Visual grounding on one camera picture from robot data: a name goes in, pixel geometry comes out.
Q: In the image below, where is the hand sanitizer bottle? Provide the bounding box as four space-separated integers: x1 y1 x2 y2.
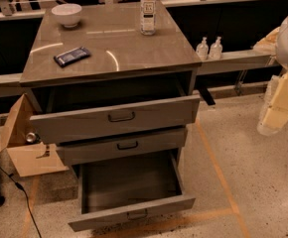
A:
196 37 209 60
209 37 222 60

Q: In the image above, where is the dark blue snack packet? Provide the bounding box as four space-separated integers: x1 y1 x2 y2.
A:
54 47 91 67

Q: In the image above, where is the metal can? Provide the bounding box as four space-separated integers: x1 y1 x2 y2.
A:
26 132 38 144

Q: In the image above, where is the white ceramic bowl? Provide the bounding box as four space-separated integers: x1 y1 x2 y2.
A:
52 3 82 28

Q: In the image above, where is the grey drawer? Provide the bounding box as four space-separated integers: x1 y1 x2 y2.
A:
69 149 195 232
57 127 187 166
30 95 200 143

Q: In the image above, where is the clear plastic water bottle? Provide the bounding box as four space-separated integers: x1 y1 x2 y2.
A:
140 0 157 36

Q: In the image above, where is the brown cardboard box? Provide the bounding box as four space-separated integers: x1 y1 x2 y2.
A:
0 94 69 177

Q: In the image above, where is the grey middle drawer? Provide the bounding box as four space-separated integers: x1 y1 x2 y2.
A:
57 127 187 166

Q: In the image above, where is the black floor cable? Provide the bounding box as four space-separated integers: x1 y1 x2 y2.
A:
0 149 43 238

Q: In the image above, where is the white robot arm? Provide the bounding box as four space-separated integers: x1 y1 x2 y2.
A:
257 16 288 136

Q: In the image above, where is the grey bottom drawer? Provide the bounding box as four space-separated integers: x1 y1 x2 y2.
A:
69 149 195 232

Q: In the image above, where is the white and yellow gripper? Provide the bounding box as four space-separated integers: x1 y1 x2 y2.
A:
257 71 288 136

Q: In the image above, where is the grey top drawer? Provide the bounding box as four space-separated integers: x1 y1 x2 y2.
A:
30 95 200 143

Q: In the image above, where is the grey drawer cabinet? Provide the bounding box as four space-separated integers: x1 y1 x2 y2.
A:
19 1 203 171

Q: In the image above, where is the right hand sanitizer bottle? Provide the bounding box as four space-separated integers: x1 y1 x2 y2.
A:
209 37 222 60

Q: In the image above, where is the left hand sanitizer bottle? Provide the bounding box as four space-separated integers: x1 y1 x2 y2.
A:
196 37 209 60

